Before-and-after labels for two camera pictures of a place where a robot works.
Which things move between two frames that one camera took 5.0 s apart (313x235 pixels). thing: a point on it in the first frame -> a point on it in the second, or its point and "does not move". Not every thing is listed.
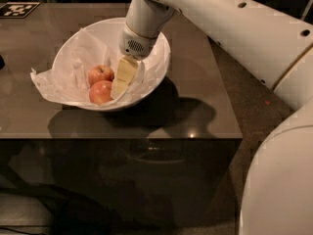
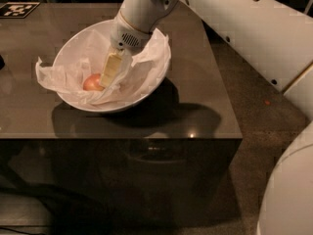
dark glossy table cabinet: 170,162 does not move
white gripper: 134,43 -> 125,34
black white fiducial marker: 17,9 does not move
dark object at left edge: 2,63 does not move
